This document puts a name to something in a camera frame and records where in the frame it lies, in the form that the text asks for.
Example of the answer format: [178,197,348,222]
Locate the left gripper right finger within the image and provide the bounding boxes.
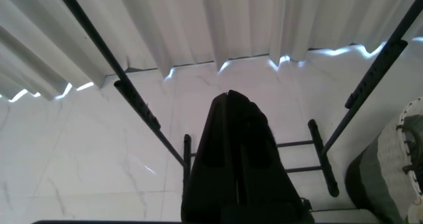
[228,91,315,223]

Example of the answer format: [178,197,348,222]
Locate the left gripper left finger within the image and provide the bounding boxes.
[180,92,238,223]

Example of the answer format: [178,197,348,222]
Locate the black clothes rack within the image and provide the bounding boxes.
[52,0,423,198]

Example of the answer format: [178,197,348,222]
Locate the white laundry basket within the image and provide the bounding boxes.
[345,96,423,224]

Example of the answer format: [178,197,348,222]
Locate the white curtain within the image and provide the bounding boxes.
[0,0,423,102]

